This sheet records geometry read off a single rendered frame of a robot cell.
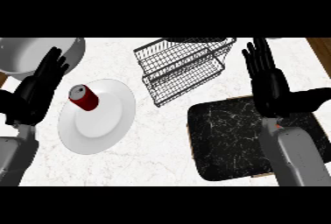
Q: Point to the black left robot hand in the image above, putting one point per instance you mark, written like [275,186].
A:
[34,87]

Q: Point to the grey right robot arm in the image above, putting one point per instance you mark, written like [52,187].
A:
[294,154]

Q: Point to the grey metal pot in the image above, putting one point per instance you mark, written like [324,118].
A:
[25,55]

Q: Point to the red can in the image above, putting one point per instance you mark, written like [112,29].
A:
[84,97]

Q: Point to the white round plate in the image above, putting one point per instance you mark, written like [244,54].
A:
[99,116]

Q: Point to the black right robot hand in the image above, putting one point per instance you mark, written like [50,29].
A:
[268,87]

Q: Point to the black marble tray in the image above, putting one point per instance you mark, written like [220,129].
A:
[228,137]

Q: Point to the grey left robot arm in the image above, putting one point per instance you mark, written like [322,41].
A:
[16,154]

